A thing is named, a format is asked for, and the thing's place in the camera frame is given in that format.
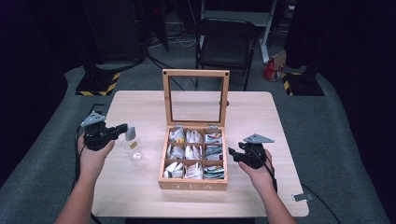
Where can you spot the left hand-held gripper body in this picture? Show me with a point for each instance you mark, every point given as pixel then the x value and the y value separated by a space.
pixel 96 138

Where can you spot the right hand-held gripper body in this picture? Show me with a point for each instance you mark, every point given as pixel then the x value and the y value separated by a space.
pixel 255 155

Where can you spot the grey tea bag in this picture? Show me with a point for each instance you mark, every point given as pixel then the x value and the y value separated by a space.
pixel 130 133

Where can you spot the clear glass cup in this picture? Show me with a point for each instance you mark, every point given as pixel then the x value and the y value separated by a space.
pixel 132 151

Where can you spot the wooden tea box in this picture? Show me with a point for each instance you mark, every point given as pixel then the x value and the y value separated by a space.
pixel 193 185

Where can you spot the person's right hand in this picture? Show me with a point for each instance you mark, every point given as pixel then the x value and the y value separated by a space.
pixel 260 177

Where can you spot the person's left hand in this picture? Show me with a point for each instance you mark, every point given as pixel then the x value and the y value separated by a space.
pixel 91 161

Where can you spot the assortment of tea bags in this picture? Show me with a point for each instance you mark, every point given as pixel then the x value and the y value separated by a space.
pixel 194 154

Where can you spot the black table grommet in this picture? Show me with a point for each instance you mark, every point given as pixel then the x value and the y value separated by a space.
pixel 228 103

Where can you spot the striped black stand base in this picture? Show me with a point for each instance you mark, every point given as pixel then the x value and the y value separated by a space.
pixel 98 83
pixel 303 84

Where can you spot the grey tape strip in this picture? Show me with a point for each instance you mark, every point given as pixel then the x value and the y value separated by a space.
pixel 302 197

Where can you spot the red paper bag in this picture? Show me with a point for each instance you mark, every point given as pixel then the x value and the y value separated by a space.
pixel 274 70

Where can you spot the black curtain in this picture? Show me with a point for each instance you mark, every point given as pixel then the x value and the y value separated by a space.
pixel 358 77
pixel 28 93

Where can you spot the dark equipment cabinet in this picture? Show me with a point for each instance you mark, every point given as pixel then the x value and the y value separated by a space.
pixel 112 31

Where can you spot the black folding chair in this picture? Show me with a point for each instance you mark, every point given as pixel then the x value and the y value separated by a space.
pixel 236 43

